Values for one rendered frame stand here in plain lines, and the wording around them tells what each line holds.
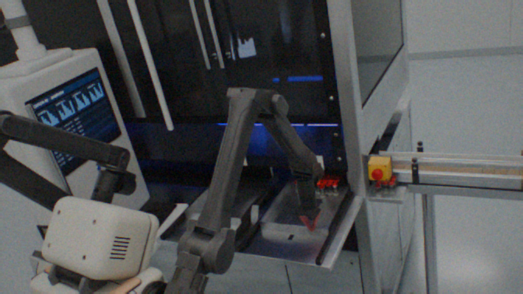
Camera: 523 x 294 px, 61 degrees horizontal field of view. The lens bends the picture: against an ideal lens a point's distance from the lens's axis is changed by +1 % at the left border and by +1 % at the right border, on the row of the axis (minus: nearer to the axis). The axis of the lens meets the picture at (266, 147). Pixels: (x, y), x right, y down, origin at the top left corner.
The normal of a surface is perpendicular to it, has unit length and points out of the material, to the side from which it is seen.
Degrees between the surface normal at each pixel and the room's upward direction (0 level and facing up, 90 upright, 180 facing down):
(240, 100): 47
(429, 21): 90
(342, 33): 90
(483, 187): 90
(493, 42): 90
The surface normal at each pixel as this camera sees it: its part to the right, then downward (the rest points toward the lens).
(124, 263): 0.83, 0.08
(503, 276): -0.18, -0.89
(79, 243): -0.51, -0.26
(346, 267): -0.42, 0.46
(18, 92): 0.94, -0.04
